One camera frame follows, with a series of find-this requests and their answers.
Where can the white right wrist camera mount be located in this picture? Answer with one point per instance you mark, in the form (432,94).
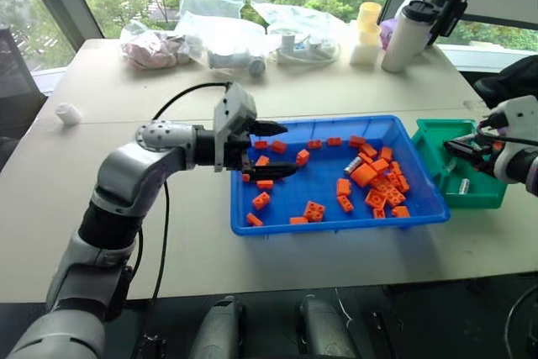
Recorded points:
(518,117)

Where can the dark chair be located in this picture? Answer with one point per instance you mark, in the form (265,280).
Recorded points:
(17,98)

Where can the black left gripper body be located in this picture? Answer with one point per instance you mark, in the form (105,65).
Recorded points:
(238,149)

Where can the yellow plastic cylinder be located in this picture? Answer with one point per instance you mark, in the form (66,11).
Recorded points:
(370,16)

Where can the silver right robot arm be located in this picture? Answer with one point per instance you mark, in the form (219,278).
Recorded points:
(530,170)

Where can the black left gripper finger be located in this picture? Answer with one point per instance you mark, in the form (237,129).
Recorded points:
(273,170)
(269,128)

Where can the silver battery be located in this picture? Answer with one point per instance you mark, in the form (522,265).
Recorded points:
(353,165)
(463,186)

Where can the large orange toy brick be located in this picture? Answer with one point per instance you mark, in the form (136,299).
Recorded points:
(364,174)

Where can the plastic bag with grey parts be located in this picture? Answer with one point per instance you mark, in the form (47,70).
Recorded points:
(227,48)

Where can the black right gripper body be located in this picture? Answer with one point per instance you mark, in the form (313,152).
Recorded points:
(484,156)

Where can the plastic bag with white fittings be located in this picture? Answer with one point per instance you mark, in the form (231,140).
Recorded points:
(300,39)

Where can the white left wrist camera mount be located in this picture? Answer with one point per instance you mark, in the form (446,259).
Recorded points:
(235,104)

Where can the purple plastic item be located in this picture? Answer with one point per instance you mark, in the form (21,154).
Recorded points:
(386,32)

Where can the plastic bag with pink contents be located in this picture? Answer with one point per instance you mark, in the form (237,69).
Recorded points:
(149,50)

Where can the white tumbler with black lid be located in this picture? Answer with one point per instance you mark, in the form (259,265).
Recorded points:
(405,39)

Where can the dark rounded robot part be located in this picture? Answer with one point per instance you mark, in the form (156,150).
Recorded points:
(218,329)
(325,329)

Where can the blue plastic bin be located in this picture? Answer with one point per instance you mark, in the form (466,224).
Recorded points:
(311,191)

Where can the green plastic bin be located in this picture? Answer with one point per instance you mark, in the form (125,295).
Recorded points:
(433,140)

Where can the small white plastic piece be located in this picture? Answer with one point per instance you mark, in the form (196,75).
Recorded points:
(68,114)

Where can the white plastic block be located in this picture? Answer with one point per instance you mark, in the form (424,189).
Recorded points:
(363,52)

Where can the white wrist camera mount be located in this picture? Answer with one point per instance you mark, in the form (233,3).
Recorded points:
(518,117)
(235,104)

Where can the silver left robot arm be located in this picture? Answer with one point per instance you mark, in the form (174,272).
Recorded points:
(126,170)

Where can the black bag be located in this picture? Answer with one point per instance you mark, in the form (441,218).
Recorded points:
(510,81)

